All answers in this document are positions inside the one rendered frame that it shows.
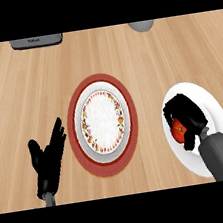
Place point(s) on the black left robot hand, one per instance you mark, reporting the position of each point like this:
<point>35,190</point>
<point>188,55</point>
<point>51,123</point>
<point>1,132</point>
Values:
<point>49,159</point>

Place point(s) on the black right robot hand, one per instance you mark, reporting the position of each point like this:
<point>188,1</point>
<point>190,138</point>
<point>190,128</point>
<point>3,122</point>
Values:
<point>184,112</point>

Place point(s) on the red tomato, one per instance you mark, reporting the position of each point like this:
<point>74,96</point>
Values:
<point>178,131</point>

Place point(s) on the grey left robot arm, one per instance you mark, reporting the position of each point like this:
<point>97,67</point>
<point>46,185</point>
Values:
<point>49,199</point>

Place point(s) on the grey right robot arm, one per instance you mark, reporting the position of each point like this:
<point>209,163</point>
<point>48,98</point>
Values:
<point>221,156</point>

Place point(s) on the plain white plate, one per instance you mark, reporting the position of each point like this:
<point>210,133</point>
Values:
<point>213,105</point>

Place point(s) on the floral rimmed white plate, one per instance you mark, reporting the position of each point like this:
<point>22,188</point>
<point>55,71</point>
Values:
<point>102,121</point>

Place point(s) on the round red placemat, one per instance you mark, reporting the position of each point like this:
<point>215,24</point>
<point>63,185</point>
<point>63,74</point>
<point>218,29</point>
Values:
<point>130,114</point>

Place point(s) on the grey rounded object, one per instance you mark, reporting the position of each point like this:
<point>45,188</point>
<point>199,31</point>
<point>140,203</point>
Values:
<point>141,25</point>

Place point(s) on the dark grey flat appliance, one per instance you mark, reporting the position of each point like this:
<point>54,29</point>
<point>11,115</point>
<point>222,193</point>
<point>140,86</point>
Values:
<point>36,42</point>

